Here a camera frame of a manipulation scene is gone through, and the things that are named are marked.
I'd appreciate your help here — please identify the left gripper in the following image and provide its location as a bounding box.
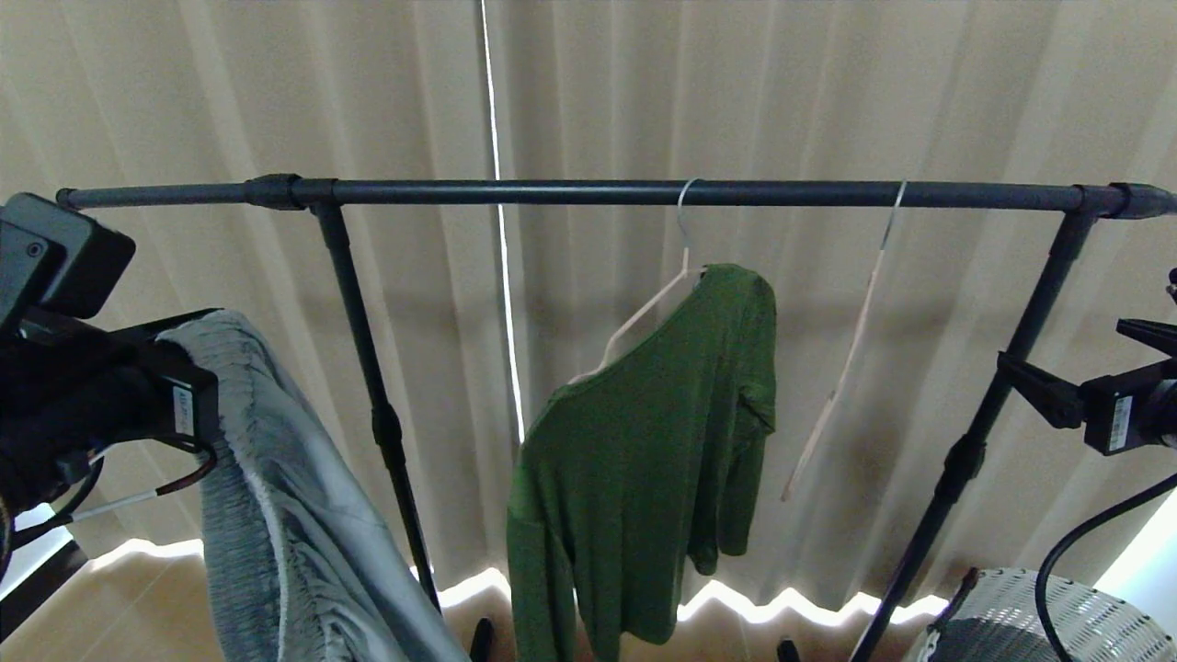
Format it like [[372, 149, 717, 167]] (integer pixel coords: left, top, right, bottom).
[[0, 308, 223, 518]]

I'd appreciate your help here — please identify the green sleeveless shirt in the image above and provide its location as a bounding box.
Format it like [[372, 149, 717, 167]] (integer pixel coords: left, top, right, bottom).
[[505, 263, 779, 662]]

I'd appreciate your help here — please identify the white laundry basket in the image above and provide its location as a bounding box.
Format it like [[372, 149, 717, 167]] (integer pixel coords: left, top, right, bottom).
[[906, 566, 1177, 662]]

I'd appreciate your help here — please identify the black clothes rack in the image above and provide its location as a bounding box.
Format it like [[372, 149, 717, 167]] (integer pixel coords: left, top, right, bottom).
[[55, 173, 1177, 662]]

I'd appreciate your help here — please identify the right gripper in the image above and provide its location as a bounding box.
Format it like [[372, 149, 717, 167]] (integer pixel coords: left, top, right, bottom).
[[995, 317, 1177, 458]]

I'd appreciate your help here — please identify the pink clothes hanger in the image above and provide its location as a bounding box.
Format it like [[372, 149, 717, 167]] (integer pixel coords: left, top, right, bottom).
[[781, 180, 909, 503], [567, 178, 707, 386]]

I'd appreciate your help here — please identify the pale grey garment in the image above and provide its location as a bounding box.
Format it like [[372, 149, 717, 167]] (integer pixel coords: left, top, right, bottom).
[[154, 309, 472, 662]]

